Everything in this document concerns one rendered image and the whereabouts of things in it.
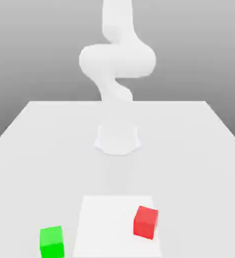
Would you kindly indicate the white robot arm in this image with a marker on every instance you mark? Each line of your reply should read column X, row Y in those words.
column 117, row 60

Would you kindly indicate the small red cube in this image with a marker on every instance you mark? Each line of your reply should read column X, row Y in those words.
column 145, row 221

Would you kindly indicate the small green cube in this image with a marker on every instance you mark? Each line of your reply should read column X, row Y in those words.
column 51, row 240

